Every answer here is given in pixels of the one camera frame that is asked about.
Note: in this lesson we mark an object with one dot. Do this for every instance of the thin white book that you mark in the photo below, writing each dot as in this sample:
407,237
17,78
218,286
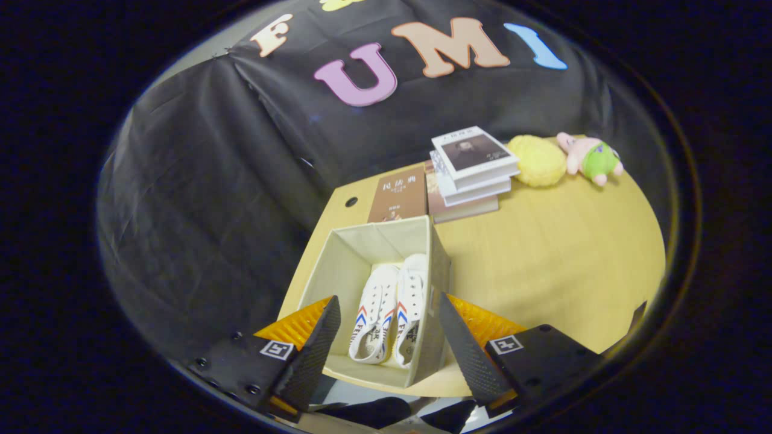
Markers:
476,191

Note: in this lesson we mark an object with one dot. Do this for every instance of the thick brown-edged book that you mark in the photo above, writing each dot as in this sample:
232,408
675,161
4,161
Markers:
464,211

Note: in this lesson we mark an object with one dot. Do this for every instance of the black backdrop cloth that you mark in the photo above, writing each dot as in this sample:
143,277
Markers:
211,211

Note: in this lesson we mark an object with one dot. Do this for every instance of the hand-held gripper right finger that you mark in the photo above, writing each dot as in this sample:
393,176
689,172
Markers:
464,352

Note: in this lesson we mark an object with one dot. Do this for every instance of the grey fabric storage box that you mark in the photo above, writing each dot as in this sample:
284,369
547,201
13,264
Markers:
350,253

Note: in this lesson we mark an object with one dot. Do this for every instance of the pink and green plush toy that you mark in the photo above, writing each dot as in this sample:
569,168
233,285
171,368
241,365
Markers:
594,160

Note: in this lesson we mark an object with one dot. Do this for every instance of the yellow plush toy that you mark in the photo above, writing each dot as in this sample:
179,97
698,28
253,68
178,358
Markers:
537,161

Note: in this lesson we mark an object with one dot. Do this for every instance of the white shoe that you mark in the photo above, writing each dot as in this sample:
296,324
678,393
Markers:
377,289
413,283

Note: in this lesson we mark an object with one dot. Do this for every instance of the brown book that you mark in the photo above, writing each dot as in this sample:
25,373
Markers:
398,193

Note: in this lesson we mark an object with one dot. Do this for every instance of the white book with portrait cover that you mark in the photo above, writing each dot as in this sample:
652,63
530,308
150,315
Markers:
476,150

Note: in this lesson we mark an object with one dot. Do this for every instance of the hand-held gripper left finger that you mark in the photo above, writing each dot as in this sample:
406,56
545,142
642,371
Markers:
313,355

